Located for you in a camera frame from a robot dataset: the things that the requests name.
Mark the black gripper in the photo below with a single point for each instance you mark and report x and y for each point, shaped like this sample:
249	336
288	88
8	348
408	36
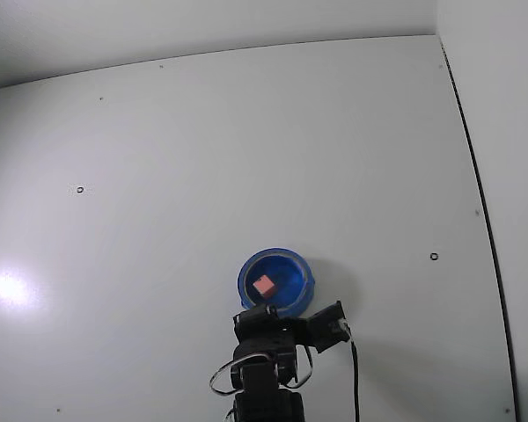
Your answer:
256	319

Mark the orange cube block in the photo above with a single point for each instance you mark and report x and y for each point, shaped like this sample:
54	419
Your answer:
264	285

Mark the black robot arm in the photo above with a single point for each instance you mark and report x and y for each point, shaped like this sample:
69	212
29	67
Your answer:
259	387

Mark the blue tape roll bin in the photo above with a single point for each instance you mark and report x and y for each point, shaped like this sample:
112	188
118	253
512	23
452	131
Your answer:
290	288

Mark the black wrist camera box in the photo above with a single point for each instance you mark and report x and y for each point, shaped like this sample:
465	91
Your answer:
327	327

